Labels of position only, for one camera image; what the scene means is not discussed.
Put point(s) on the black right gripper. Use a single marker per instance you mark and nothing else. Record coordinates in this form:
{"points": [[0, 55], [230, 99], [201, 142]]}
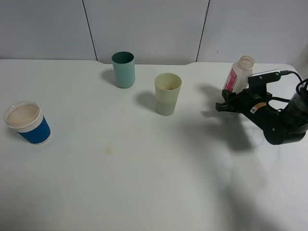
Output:
{"points": [[254, 107]]}

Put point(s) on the clear bottle with pink label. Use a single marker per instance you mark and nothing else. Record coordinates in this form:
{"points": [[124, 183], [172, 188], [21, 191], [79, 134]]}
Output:
{"points": [[237, 77]]}

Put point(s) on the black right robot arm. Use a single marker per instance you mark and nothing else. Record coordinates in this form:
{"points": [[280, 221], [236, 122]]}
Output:
{"points": [[279, 126]]}

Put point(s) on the pale yellow plastic cup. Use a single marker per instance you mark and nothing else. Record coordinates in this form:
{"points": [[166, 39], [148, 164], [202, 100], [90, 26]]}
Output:
{"points": [[167, 88]]}

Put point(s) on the teal plastic cup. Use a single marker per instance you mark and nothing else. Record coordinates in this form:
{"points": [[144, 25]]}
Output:
{"points": [[124, 69]]}

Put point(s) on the blue paper cup with lid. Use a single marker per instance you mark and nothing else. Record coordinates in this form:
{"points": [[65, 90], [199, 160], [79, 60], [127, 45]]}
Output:
{"points": [[27, 119]]}

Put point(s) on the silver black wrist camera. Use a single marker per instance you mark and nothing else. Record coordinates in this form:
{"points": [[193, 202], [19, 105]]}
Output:
{"points": [[257, 83]]}

